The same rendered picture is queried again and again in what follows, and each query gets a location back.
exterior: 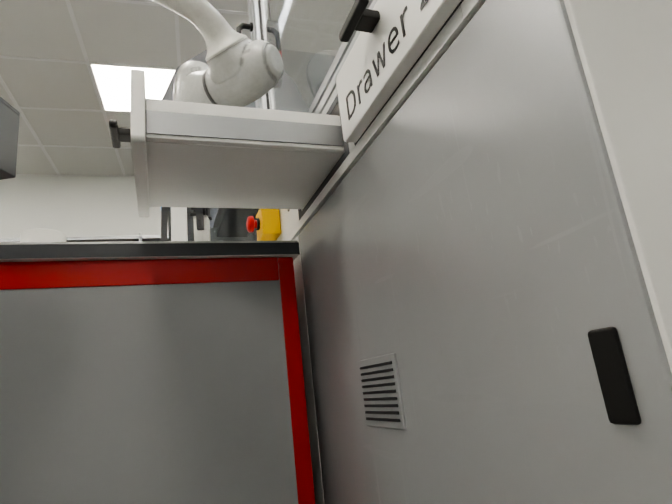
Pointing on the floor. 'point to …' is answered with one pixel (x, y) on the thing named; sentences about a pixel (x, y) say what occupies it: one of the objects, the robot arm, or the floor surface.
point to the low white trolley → (152, 374)
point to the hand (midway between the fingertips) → (202, 232)
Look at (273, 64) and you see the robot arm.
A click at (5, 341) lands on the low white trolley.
